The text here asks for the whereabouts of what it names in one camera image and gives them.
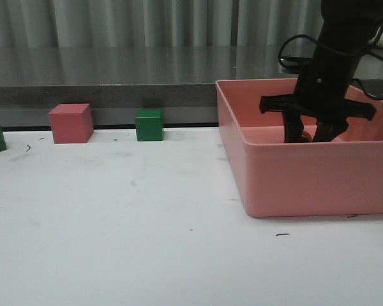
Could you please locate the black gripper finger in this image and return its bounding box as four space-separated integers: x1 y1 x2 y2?
282 112 304 143
312 120 349 142

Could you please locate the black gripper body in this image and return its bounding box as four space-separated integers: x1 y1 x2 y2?
259 66 377 123

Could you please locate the yellow push button switch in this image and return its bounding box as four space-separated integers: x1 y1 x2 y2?
301 131 312 142

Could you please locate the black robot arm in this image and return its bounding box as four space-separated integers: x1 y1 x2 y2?
259 1 383 143

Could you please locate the pink plastic bin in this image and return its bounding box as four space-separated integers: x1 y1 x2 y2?
216 78 383 217

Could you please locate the green cube centre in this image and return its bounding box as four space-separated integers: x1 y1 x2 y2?
135 108 163 142

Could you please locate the pink cube by counter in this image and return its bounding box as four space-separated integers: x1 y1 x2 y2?
49 103 94 144

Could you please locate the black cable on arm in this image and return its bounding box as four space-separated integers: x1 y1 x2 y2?
278 15 383 100

